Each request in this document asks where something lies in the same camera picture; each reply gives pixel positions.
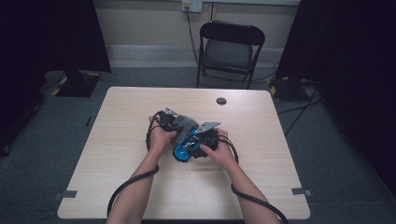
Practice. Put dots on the black folding chair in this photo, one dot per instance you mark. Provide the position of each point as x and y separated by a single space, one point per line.
229 53

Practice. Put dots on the grey tape strip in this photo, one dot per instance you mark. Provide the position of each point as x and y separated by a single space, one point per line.
67 194
301 191

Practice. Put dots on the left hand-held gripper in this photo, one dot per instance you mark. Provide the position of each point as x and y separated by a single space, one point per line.
168 123

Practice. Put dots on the black stand base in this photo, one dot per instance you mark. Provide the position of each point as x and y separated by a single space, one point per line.
288 90
77 85

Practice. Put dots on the white wall socket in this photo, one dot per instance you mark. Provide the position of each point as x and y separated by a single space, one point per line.
192 5

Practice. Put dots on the person's right hand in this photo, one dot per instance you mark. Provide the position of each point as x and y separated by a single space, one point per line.
219 154

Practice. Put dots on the person's left hand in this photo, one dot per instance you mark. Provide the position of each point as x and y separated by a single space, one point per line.
160 138

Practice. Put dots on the blue and black toy car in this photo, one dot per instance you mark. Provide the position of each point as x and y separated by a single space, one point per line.
183 149

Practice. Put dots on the grey terry cloth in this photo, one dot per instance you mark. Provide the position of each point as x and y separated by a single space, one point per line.
186 124

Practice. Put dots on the black curtain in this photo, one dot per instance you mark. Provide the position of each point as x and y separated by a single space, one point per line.
348 62
46 37

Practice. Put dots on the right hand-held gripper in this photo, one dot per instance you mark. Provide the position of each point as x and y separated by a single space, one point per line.
208 140

